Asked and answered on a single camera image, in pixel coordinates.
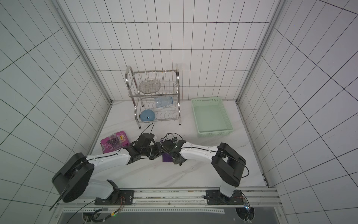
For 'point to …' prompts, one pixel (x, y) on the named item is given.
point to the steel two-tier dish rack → (154, 94)
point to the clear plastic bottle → (163, 101)
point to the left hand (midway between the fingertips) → (165, 153)
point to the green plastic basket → (210, 117)
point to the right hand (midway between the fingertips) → (177, 158)
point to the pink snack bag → (114, 142)
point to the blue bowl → (147, 115)
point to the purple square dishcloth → (167, 158)
